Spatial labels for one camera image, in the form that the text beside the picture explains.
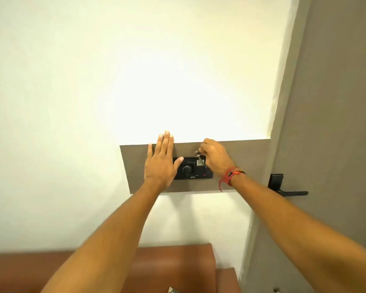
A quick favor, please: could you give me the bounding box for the person's right hand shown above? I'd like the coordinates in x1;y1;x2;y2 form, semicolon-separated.
199;138;239;178

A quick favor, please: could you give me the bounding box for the person's left hand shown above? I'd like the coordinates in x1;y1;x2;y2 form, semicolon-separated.
144;130;184;192

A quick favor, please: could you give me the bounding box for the person's right forearm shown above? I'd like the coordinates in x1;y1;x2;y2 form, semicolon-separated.
231;173;366;293

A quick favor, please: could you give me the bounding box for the person's left forearm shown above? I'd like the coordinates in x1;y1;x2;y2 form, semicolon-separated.
41;179;168;293

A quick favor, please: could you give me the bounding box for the red thread wristband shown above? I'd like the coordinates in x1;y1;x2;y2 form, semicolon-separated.
219;167;246;193

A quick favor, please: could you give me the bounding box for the large brown leather cushion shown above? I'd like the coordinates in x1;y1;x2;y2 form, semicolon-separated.
0;243;218;293

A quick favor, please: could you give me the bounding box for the grey door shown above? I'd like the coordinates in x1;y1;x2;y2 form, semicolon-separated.
240;0;366;293

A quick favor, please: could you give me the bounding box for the black switch panel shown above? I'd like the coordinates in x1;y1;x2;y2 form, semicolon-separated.
172;155;214;180

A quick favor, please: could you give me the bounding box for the grey-brown wall board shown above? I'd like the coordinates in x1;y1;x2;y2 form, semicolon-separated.
120;139;272;195

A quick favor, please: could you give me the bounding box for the black door handle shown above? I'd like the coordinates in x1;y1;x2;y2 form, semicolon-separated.
268;173;309;197

